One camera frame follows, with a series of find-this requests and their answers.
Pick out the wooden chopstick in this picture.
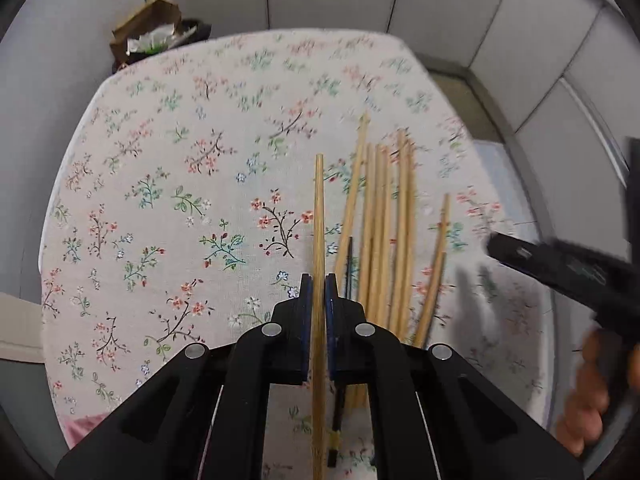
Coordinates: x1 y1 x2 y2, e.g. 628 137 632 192
376 148 392 327
414 193 450 348
310 154 326 480
398 148 416 341
358 144 376 315
334 112 370 282
390 129 407 336
368 144 385 322

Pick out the person's right hand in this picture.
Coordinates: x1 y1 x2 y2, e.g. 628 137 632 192
555 330 610 457

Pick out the pink plastic utensil basket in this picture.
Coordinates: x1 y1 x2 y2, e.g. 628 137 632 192
60 412 110 448

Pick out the floral tablecloth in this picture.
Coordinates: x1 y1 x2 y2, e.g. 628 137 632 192
40 29 552 424

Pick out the leaning wooden chopstick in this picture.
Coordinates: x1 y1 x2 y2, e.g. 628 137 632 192
334 112 370 282

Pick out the black trash bin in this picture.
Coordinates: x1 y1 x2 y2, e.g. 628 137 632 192
112 18 212 74

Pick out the brown cardboard box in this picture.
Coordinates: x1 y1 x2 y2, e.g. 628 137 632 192
110 0 181 64

